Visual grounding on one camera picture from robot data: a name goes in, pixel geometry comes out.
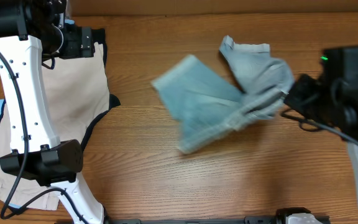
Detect black folded garment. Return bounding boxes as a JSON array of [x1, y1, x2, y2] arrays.
[[0, 27, 118, 154]]

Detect light blue denim shorts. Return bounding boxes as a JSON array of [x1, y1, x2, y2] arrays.
[[152, 35, 294, 154]]

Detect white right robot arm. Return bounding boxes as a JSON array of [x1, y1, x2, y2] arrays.
[[281, 45, 358, 204]]

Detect beige folded shorts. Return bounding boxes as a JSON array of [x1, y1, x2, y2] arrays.
[[0, 43, 110, 201]]

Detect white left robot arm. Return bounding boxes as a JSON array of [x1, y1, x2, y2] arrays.
[[0, 1, 109, 223]]

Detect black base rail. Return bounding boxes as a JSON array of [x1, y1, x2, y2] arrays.
[[103, 207, 331, 224]]

